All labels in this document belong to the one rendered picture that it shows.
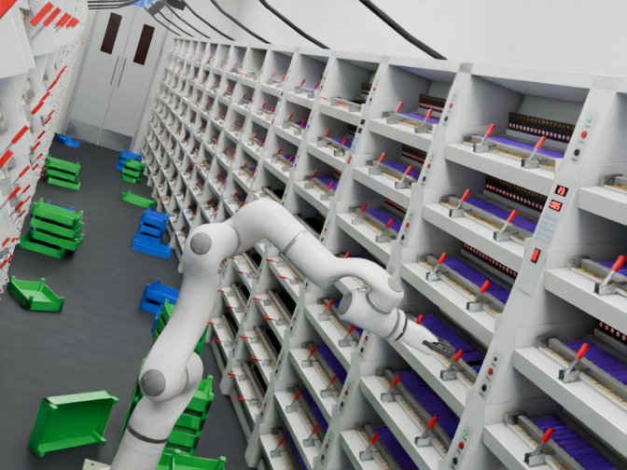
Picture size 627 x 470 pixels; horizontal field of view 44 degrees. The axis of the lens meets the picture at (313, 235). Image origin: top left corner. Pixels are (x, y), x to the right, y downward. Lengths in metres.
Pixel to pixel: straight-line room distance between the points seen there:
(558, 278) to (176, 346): 0.98
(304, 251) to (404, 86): 1.32
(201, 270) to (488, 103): 1.05
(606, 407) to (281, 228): 0.87
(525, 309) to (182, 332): 0.88
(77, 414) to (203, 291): 1.28
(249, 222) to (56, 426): 1.46
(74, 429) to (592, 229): 2.15
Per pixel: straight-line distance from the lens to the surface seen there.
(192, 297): 2.06
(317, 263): 1.94
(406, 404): 2.40
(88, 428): 3.29
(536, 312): 1.87
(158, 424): 2.18
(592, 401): 1.67
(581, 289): 1.73
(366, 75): 3.80
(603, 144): 1.85
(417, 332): 1.99
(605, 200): 1.76
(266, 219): 1.98
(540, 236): 1.88
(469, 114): 2.46
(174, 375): 2.07
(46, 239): 5.51
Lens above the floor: 1.53
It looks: 9 degrees down
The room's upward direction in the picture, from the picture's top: 19 degrees clockwise
